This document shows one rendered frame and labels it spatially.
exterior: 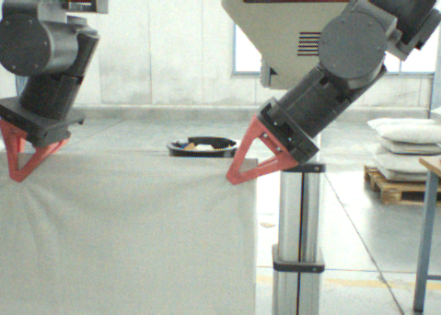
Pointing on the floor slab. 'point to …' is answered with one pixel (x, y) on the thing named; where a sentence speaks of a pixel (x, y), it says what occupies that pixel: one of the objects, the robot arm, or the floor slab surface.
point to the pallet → (393, 189)
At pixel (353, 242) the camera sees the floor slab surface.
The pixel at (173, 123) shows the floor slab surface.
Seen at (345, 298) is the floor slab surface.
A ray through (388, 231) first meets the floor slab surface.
